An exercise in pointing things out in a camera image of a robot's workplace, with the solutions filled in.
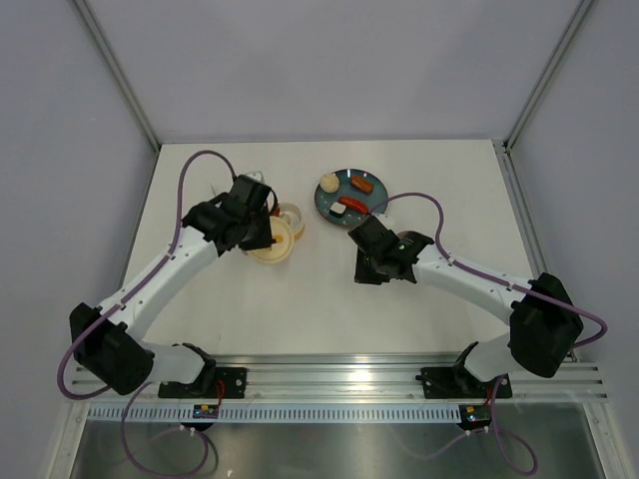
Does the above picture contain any yellow lunch box lid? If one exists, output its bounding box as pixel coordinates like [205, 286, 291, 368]
[248, 217, 295, 265]

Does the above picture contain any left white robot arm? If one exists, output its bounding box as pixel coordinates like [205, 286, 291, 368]
[69, 175, 278, 398]

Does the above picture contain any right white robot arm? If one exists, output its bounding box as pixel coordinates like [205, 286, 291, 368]
[348, 216, 583, 399]

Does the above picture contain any yellow lunch box container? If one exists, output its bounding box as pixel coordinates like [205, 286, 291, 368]
[278, 202, 306, 241]

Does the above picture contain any red sausage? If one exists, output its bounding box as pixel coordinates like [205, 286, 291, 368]
[337, 196, 369, 215]

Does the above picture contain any small black white sushi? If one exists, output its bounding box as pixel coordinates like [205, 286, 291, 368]
[328, 202, 347, 218]

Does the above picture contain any blue ceramic plate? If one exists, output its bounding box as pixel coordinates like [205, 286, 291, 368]
[314, 169, 389, 229]

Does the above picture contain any brown roasted meat piece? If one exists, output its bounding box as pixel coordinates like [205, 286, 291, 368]
[350, 176, 374, 195]

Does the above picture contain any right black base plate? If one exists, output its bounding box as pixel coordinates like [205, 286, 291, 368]
[415, 366, 513, 399]

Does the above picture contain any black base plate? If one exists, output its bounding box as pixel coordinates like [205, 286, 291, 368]
[158, 366, 248, 399]
[415, 366, 513, 399]

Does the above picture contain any aluminium front rail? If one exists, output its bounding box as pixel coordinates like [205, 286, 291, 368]
[67, 351, 608, 404]

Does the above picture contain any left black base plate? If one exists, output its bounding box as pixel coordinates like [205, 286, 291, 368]
[158, 366, 248, 399]

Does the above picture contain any left aluminium frame post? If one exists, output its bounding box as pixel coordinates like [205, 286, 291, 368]
[70, 0, 162, 156]

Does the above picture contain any aluminium frame post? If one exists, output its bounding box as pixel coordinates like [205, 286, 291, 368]
[70, 0, 162, 156]
[502, 0, 597, 154]

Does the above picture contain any white slotted cable duct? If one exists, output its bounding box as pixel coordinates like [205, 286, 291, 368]
[88, 403, 461, 424]

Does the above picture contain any right aluminium frame post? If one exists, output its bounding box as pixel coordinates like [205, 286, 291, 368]
[502, 0, 597, 154]

